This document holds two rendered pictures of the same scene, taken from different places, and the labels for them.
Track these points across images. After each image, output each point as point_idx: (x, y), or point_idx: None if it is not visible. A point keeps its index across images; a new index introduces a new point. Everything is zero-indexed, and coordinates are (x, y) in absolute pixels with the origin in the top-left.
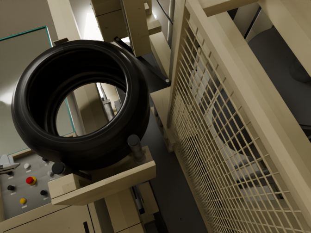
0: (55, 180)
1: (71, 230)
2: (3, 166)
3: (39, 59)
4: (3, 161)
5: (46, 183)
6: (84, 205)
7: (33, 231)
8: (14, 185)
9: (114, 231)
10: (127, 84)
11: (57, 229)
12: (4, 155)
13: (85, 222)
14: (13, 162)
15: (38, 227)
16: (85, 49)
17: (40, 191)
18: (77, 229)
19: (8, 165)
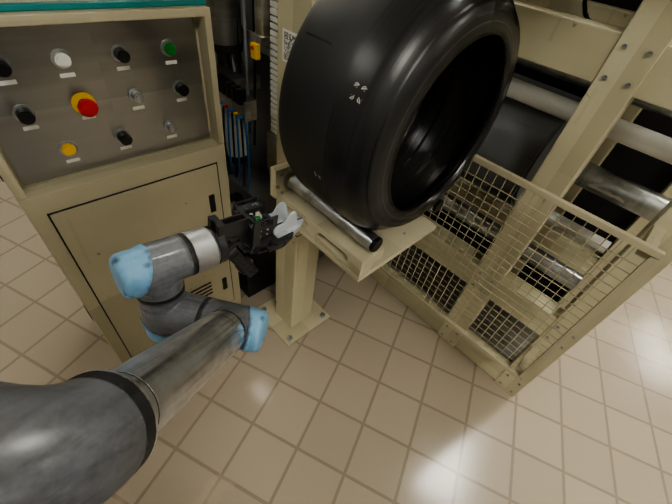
0: (370, 259)
1: (189, 207)
2: (294, 234)
3: (454, 40)
4: (291, 223)
5: (124, 116)
6: (214, 172)
7: (119, 211)
8: (29, 106)
9: (297, 234)
10: (483, 137)
11: (165, 206)
12: (294, 214)
13: (212, 196)
14: (286, 214)
15: (129, 205)
16: (501, 40)
17: (109, 131)
18: (199, 204)
19: (297, 230)
